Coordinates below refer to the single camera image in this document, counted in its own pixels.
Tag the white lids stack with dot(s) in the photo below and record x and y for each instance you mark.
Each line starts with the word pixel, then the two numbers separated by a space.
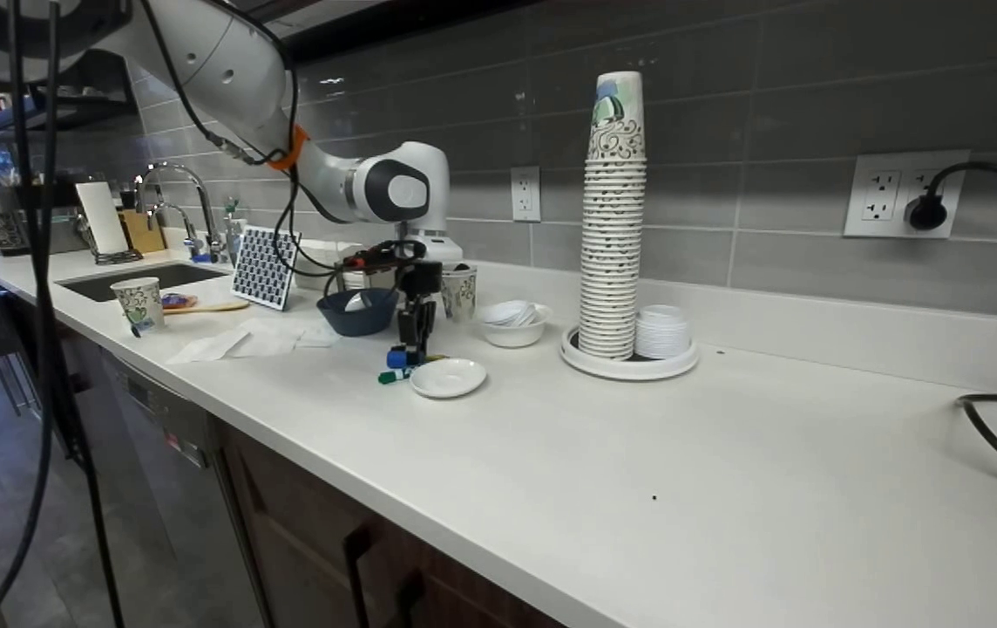
pixel 661 334

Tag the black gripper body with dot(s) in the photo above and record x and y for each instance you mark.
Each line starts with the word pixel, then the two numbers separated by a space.
pixel 413 268

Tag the chrome sink faucet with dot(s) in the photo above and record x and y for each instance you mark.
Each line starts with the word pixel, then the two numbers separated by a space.
pixel 173 185

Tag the white bowl of lids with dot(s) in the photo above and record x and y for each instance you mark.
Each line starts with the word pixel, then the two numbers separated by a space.
pixel 510 321

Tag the tall paper cup stack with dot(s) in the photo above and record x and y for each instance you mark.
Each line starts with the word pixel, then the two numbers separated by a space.
pixel 610 214

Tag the white wall outlet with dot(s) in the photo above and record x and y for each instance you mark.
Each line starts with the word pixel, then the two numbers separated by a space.
pixel 888 184

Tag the dark blue bowl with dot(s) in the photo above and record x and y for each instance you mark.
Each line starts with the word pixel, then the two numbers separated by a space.
pixel 357 310

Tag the small white plate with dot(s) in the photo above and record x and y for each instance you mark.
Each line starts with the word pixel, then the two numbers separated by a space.
pixel 449 378

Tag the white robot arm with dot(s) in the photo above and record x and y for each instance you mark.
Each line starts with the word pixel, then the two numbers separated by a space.
pixel 227 68

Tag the blue patterned tile board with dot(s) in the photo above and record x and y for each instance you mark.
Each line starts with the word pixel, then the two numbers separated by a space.
pixel 262 267

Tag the patterned paper cup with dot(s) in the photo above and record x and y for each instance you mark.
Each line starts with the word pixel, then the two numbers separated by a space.
pixel 140 302

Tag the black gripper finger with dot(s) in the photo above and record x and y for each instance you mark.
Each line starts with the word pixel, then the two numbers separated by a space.
pixel 406 321
pixel 425 318

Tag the white round tray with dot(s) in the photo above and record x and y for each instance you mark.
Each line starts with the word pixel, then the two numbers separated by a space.
pixel 630 372

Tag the blue cylinder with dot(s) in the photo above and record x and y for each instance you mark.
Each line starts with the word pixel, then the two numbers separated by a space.
pixel 401 357

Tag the green capped marker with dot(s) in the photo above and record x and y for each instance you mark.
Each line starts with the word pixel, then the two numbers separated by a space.
pixel 387 378

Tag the wooden spoon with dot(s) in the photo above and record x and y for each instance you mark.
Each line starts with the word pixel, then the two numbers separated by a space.
pixel 180 308

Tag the white mug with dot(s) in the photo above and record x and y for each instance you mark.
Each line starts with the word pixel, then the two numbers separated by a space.
pixel 458 289

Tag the white tablet on stand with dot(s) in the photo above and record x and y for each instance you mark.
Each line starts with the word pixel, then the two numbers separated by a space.
pixel 101 218

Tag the black camera stand pole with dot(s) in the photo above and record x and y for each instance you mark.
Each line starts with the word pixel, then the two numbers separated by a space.
pixel 55 378

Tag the white paper sheet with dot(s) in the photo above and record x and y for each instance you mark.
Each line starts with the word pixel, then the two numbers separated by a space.
pixel 250 344

